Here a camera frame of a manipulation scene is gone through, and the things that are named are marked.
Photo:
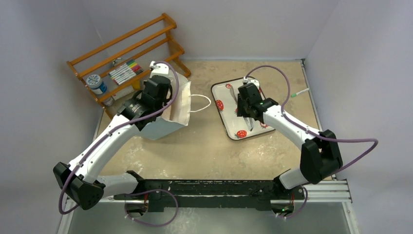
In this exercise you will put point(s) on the small clear bottle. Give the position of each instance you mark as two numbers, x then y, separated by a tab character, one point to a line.
108	102

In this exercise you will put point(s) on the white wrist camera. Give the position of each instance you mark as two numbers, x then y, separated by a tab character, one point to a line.
248	79
159	69

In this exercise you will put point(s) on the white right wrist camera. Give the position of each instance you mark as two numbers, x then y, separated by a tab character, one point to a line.
248	79

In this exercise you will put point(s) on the aluminium rail frame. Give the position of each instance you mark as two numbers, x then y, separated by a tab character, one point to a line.
326	191

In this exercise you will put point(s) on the yellow sponge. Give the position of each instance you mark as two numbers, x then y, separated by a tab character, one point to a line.
136	85

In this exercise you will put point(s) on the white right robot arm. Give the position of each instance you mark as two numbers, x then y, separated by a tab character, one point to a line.
320	155

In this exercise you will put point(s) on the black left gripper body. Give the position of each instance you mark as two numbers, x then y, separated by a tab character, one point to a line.
160	106

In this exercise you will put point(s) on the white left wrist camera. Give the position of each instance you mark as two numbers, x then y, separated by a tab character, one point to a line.
159	69

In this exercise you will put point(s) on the light blue paper bag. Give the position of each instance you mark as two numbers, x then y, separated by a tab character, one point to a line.
177	115

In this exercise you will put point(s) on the green capped marker pen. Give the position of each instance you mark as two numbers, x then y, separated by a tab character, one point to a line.
299	93

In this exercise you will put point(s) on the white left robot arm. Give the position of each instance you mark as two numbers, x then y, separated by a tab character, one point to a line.
80	180

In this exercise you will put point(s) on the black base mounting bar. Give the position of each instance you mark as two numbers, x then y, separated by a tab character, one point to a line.
261	195

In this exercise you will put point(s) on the white strawberry tray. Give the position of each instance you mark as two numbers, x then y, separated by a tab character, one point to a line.
234	126

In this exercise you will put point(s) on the small white box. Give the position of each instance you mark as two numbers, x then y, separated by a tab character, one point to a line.
126	91

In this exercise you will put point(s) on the orange wooden shelf rack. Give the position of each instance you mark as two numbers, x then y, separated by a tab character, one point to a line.
175	51

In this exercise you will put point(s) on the pack of coloured markers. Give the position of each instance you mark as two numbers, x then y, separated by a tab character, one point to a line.
125	71

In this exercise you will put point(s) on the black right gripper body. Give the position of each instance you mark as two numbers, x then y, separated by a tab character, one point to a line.
244	105

